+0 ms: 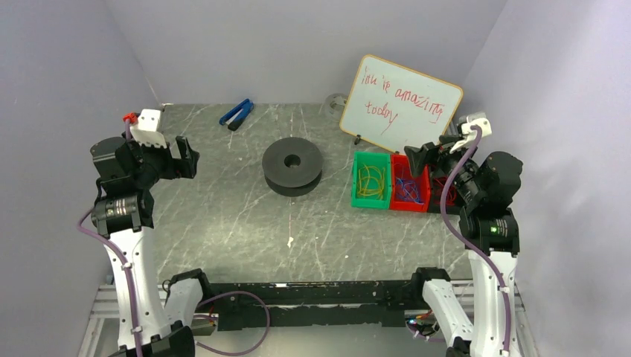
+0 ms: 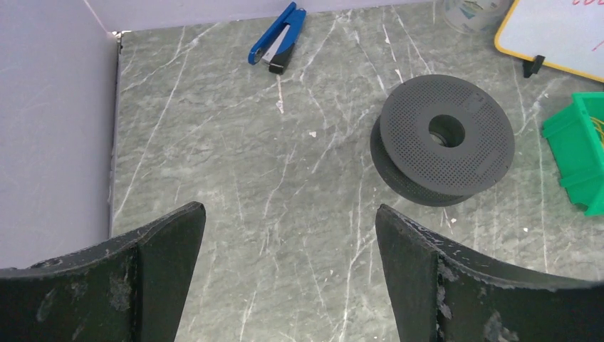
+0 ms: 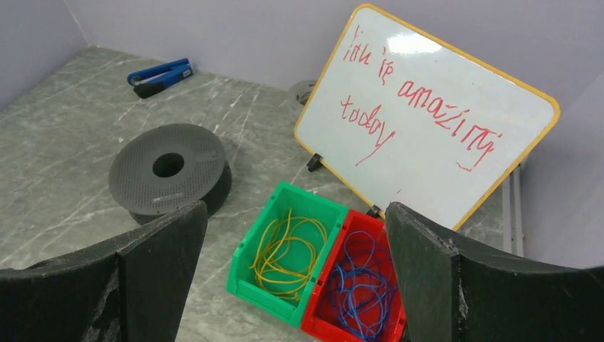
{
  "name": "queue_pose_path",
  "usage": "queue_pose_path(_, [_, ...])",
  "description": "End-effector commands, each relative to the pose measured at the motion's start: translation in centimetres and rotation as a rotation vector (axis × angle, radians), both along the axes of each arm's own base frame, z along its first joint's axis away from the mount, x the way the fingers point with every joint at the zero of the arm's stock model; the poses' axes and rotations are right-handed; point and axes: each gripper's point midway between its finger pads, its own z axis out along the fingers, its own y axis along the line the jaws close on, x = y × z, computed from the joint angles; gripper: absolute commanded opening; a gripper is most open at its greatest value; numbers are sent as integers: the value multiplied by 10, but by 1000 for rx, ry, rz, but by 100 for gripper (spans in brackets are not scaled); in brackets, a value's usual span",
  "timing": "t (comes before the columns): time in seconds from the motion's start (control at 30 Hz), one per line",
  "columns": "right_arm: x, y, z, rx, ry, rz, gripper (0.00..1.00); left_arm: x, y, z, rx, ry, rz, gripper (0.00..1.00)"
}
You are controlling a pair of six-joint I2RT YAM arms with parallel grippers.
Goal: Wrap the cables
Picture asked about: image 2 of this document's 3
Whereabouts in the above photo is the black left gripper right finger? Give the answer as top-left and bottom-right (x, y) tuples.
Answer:
(375, 204), (603, 341)

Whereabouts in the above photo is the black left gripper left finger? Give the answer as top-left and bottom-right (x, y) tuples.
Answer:
(1, 202), (207, 341)

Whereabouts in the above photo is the dark grey perforated spool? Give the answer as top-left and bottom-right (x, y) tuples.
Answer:
(370, 74), (515, 207)

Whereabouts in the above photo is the green plastic bin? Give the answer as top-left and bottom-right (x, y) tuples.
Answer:
(542, 92), (603, 216)

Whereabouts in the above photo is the blue and black stapler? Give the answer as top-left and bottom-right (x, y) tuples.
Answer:
(247, 1), (306, 75)

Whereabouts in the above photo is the yellow framed whiteboard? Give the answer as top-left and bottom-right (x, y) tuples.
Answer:
(494, 0), (603, 82)

